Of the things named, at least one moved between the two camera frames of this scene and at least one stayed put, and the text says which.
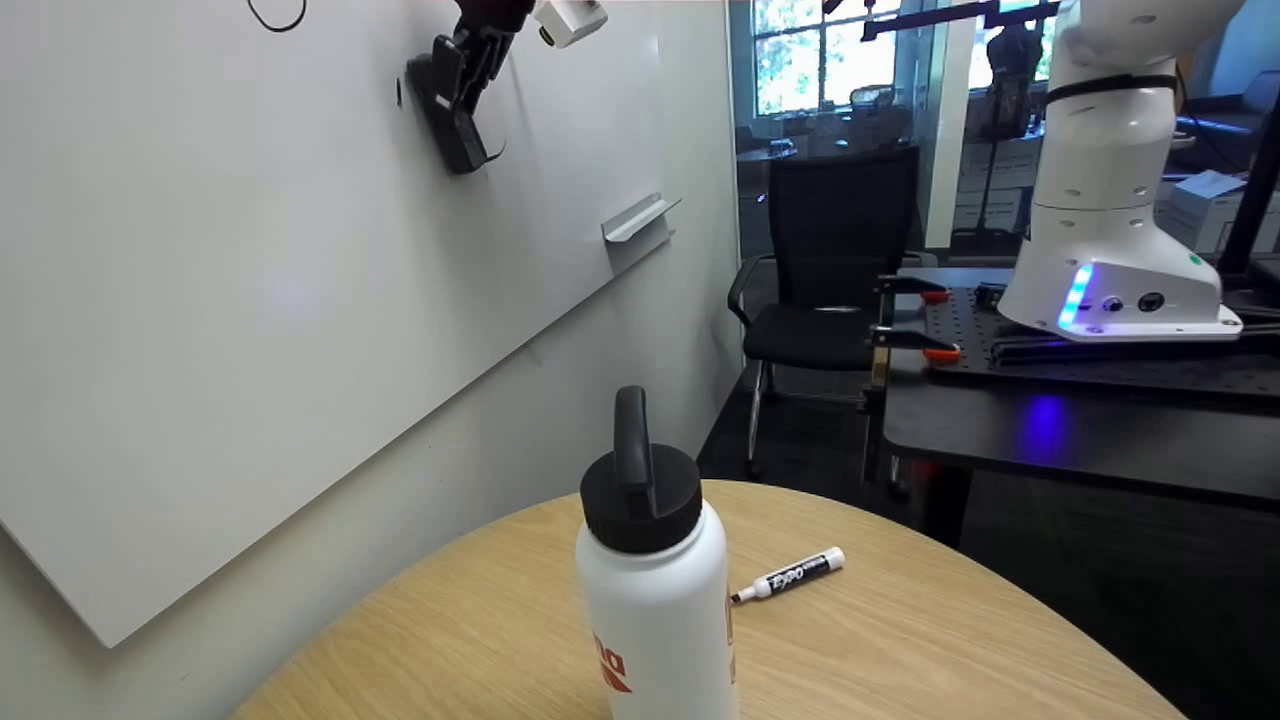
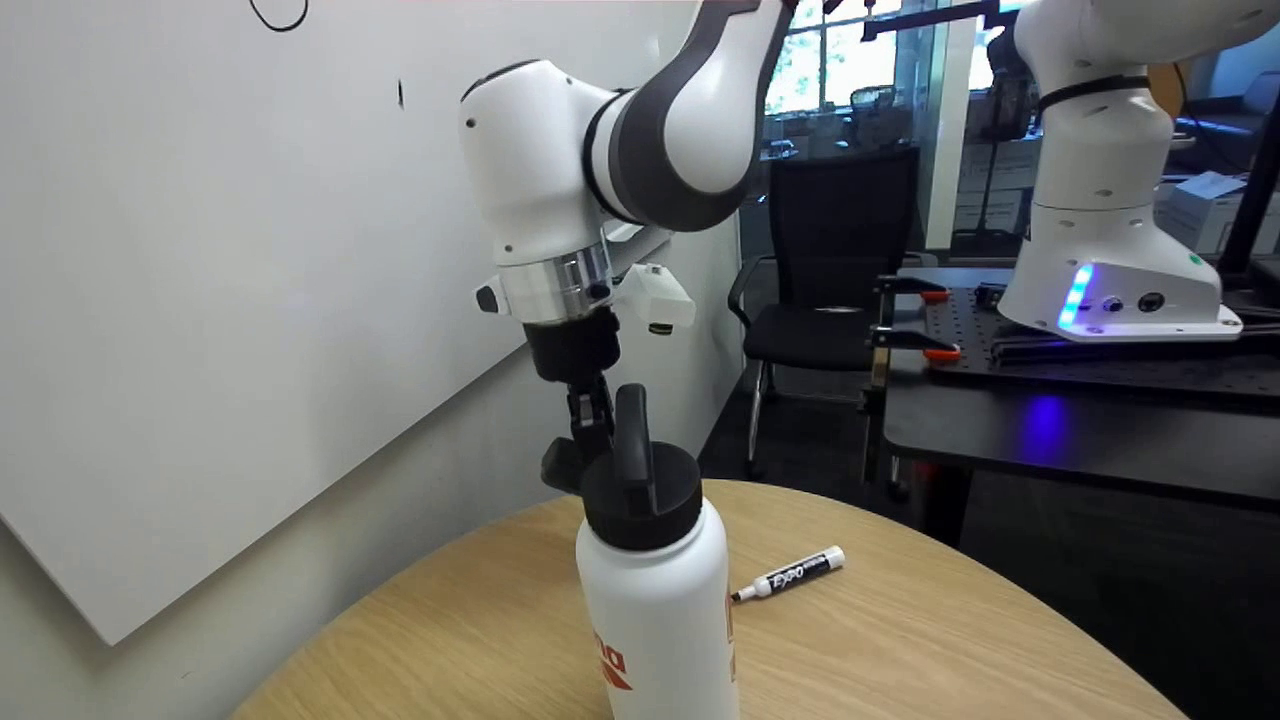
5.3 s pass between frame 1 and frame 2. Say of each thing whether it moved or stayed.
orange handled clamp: stayed
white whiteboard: stayed
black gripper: moved
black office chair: stayed
